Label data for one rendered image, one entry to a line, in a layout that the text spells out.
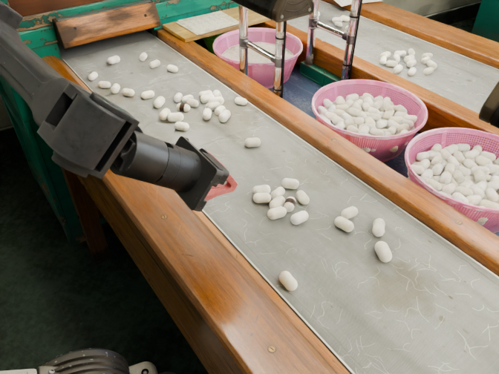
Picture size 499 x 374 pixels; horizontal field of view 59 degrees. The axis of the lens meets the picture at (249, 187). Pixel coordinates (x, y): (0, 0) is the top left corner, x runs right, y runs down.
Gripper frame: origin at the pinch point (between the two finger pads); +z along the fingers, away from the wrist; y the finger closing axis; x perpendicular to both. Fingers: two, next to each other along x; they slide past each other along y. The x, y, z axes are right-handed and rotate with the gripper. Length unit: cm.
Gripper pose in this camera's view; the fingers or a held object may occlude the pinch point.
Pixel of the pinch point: (231, 185)
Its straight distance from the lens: 67.5
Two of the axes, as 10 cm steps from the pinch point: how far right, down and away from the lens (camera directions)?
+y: -5.7, -5.2, 6.4
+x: -5.2, 8.3, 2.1
